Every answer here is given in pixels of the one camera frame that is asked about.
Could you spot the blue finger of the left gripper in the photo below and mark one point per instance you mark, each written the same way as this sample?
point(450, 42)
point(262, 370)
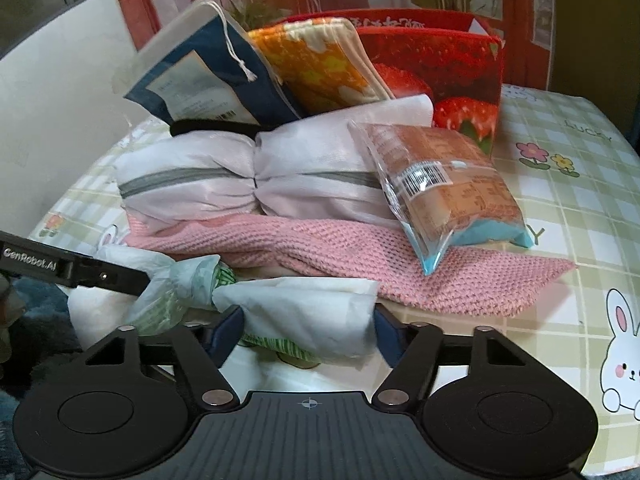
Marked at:
point(23, 257)

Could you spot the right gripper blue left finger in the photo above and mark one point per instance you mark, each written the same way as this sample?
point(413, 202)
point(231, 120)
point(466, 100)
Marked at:
point(200, 353)

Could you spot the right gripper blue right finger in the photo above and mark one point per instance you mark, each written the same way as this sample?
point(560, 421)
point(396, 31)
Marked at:
point(411, 351)

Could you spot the pink knitted cloth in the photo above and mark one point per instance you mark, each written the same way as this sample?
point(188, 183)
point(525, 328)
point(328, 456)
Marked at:
point(350, 259)

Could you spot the white green tissue bundle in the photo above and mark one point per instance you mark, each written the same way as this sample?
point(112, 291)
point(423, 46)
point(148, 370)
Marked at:
point(328, 320)

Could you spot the white zippered fabric bag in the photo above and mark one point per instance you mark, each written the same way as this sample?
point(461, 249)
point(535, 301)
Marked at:
point(313, 169)

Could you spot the navy drawstring pouch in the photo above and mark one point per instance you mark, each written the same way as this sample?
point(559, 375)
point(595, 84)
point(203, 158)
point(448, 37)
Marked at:
point(203, 65)

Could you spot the orange floral fabric pouch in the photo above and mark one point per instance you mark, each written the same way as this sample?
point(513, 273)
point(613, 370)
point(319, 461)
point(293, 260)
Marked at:
point(323, 63)

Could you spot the teal curtain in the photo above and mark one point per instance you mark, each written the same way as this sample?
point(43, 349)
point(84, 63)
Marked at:
point(41, 339)

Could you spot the green plaid bunny tablecloth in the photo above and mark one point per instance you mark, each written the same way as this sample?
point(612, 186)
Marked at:
point(570, 300)

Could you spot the red strawberry cardboard box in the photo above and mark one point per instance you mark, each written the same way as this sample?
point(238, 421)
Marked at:
point(452, 56)

